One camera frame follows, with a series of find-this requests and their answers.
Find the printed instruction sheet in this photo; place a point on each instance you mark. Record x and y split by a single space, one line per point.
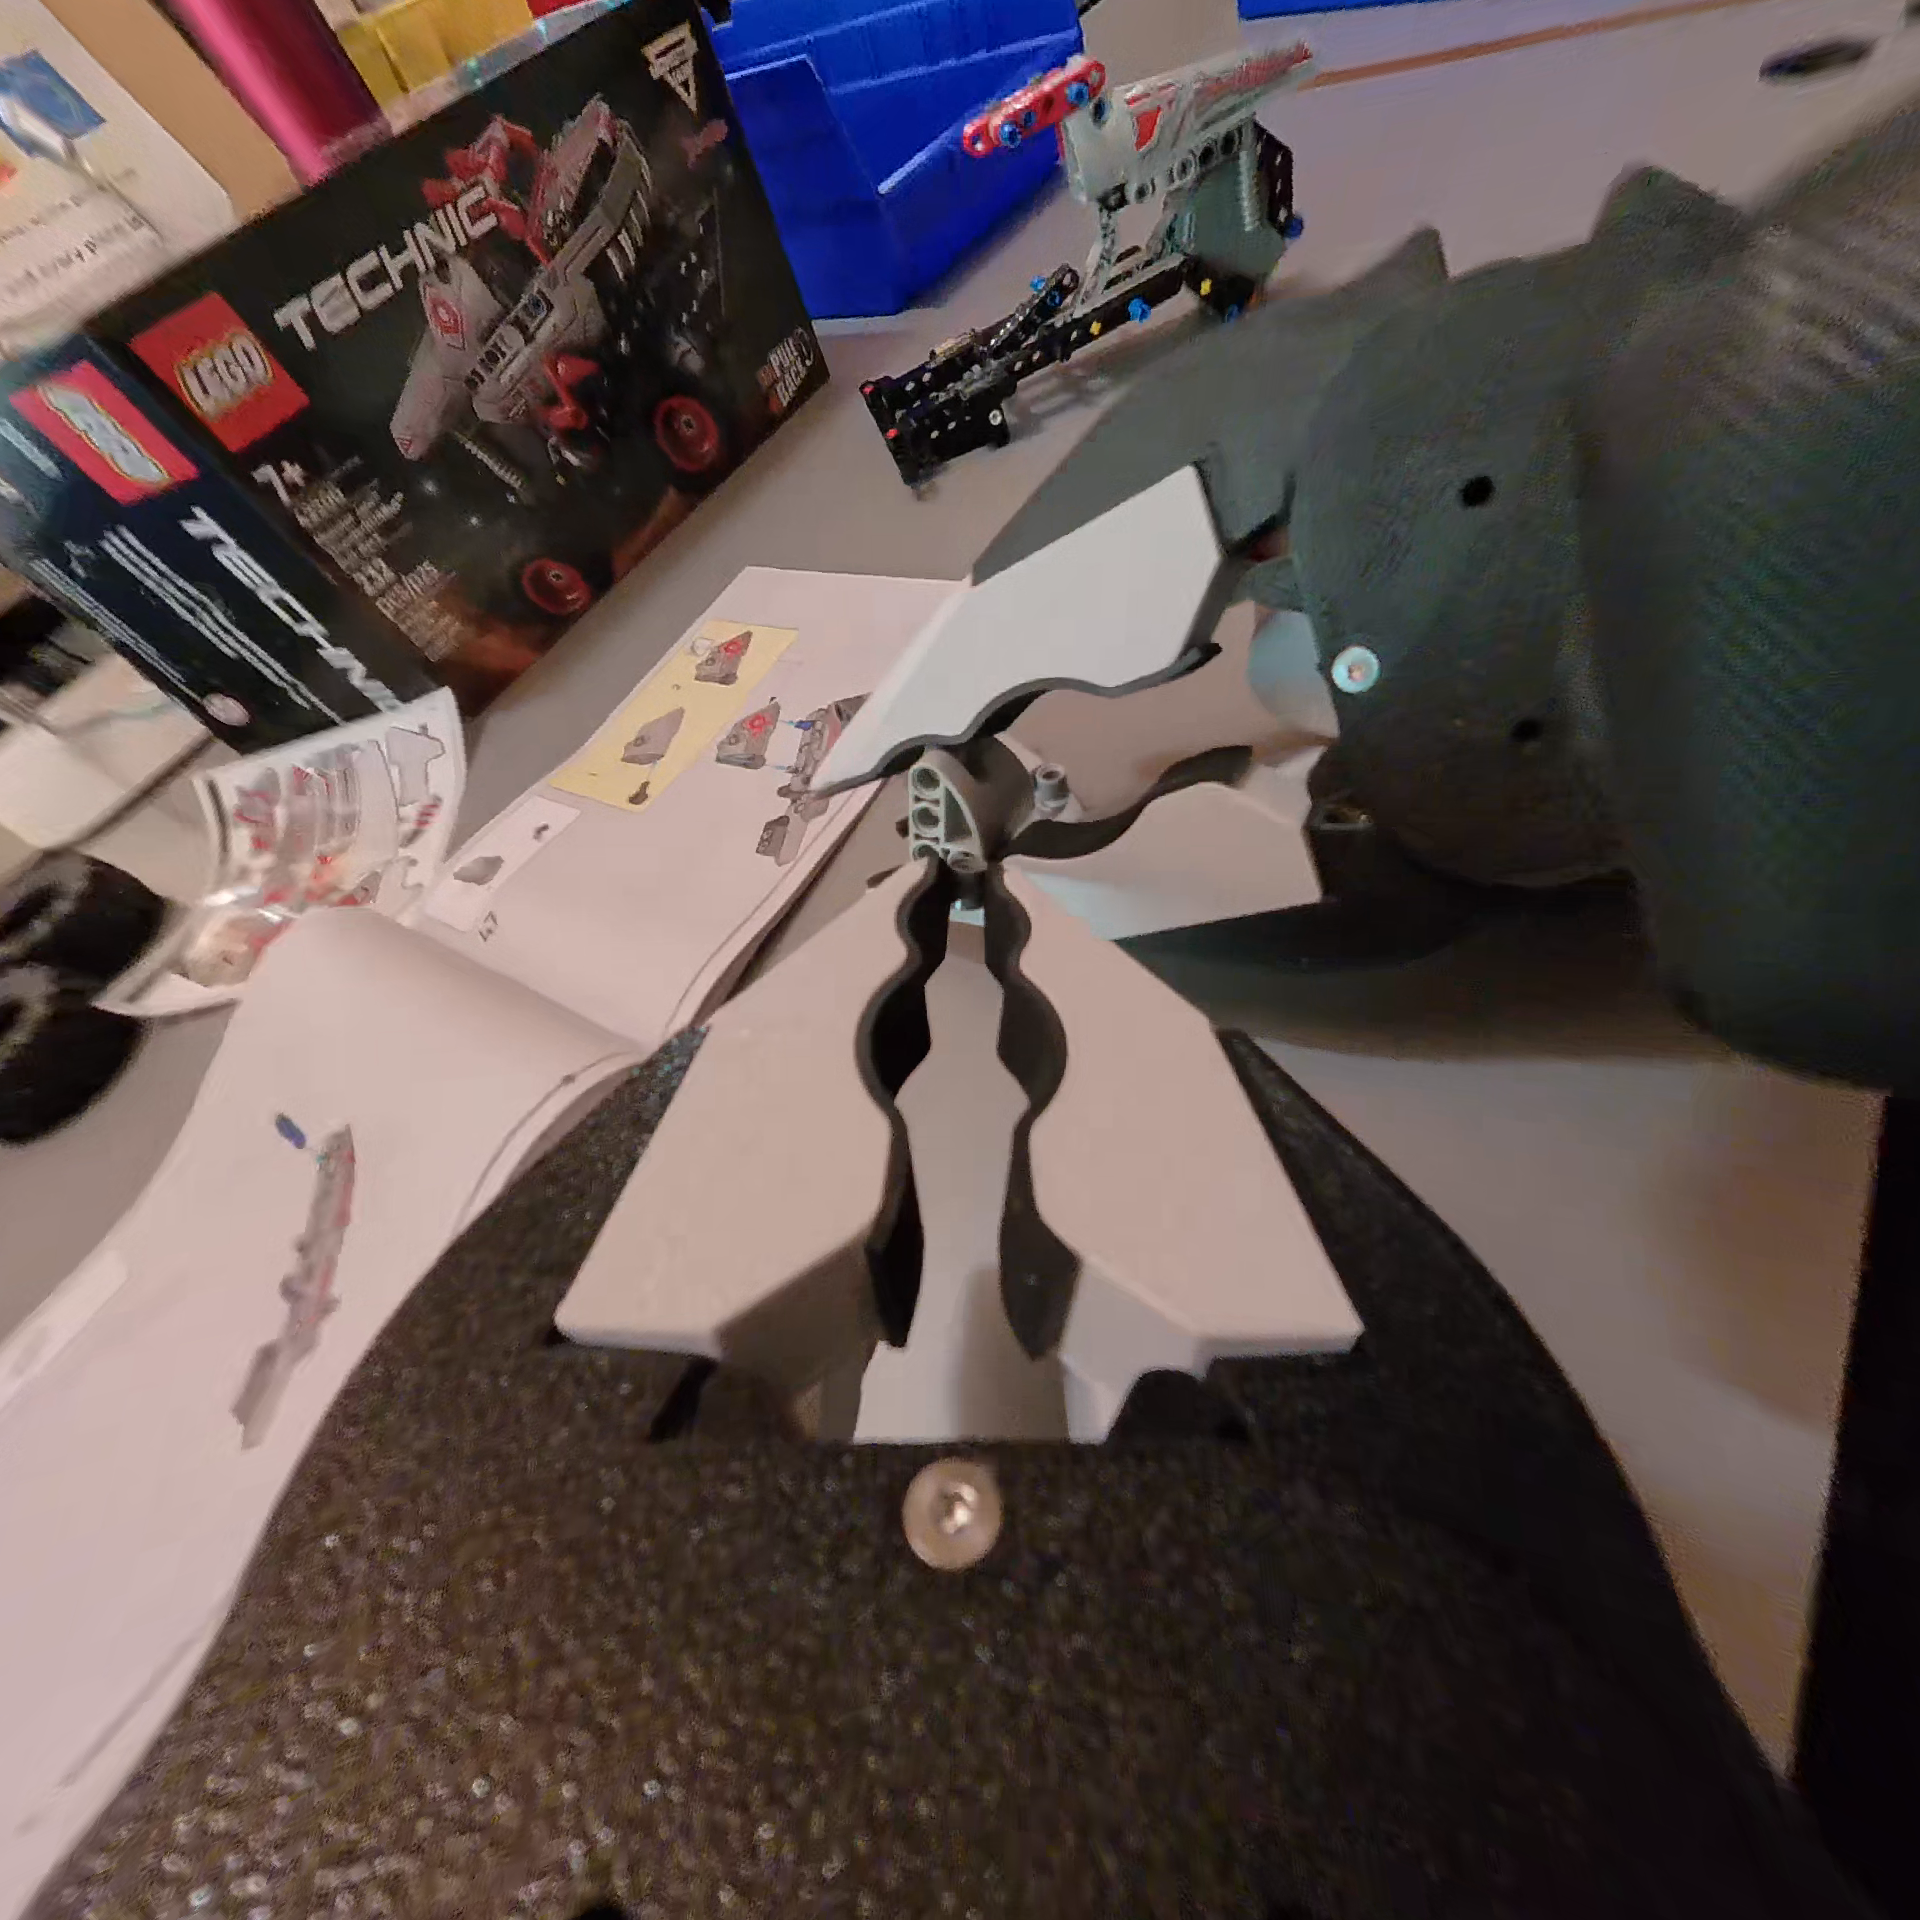
74 166

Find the yellow plastic bin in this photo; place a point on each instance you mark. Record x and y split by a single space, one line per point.
406 53

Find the black toy tire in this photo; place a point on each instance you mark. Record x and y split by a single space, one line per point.
74 930
59 1065

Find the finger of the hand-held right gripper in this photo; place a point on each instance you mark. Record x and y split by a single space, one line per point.
1051 616
1199 862

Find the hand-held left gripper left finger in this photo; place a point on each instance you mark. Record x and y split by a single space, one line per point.
748 1169

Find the pink bottle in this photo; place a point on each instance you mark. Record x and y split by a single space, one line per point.
279 74

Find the grey toy brick piece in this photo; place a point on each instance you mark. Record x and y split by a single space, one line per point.
945 802

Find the blue plastic bin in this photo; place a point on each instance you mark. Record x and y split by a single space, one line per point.
869 152

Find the grey desk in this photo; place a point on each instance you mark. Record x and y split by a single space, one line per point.
1574 1349

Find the black toy set box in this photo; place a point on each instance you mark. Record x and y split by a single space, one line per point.
494 375

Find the sticker sheet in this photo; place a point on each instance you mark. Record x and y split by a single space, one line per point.
329 811

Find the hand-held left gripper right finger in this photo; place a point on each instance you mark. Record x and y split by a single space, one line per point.
1183 1199

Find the white instruction booklet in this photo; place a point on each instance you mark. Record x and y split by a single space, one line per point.
376 1051

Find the grey black toy brick model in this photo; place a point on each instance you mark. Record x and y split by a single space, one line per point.
1169 180

